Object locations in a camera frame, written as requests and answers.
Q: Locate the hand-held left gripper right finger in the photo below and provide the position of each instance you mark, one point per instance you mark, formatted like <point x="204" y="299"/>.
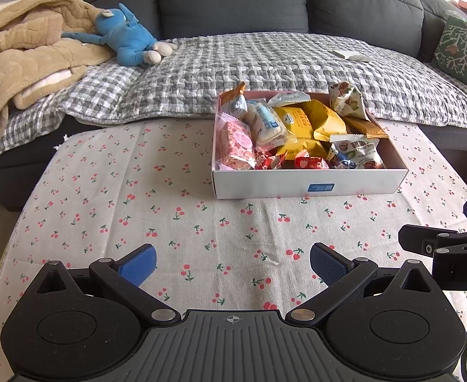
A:
<point x="329" y="262"/>

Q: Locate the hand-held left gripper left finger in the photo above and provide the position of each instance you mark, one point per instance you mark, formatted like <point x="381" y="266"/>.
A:
<point x="138" y="264"/>

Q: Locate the pink cardboard box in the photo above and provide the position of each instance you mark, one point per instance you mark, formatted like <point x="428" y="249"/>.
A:
<point x="281" y="185"/>

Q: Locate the red candy packet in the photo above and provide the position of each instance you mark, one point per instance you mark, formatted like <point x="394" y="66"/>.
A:
<point x="269" y="160"/>
<point x="313" y="163"/>

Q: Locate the white nut snack packet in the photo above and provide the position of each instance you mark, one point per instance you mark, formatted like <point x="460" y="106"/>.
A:
<point x="358" y="151"/>

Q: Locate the gold snack packet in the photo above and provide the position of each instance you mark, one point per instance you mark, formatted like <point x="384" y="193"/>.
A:
<point x="366" y="127"/>

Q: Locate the large yellow snack packet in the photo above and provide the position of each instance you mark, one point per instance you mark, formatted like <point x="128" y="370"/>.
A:
<point x="297" y="131"/>
<point x="327" y="121"/>

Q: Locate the pink nougat packet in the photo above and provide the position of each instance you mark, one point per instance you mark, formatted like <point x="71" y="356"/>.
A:
<point x="237" y="145"/>

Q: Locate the clear blue-white snack packet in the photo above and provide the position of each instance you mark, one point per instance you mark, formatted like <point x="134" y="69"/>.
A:
<point x="265" y="125"/>

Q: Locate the silver almond snack packet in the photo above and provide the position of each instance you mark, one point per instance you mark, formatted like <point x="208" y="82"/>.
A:
<point x="348" y="101"/>

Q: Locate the light blue snack packet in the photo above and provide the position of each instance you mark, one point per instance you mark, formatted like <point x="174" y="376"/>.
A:
<point x="289" y="99"/>

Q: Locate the orange snack packet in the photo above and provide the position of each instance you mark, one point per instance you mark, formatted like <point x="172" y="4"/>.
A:
<point x="233" y="101"/>

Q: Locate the cherry print tablecloth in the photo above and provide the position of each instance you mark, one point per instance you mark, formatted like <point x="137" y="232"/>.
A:
<point x="138" y="191"/>

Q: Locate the green branch print cushion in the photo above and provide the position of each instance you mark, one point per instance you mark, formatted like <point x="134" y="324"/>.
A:
<point x="464" y="51"/>

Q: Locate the grey checked quilt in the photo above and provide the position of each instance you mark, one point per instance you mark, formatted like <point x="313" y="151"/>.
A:
<point x="257" y="59"/>

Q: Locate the blue plush toy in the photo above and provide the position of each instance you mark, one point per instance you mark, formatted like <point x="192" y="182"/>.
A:
<point x="130" y="39"/>

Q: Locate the beige blanket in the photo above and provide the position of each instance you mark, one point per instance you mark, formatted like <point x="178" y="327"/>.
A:
<point x="18" y="59"/>

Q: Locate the dark grey sofa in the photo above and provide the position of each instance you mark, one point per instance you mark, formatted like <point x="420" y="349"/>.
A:
<point x="225" y="0"/>

